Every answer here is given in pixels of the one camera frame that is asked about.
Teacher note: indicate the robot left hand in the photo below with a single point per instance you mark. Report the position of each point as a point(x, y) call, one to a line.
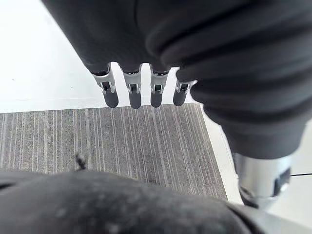
point(195, 48)

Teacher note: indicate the grey striped floor mat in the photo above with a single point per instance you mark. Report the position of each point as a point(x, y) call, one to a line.
point(122, 141)

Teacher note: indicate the robot dark left foot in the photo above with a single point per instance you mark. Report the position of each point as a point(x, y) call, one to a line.
point(117, 207)

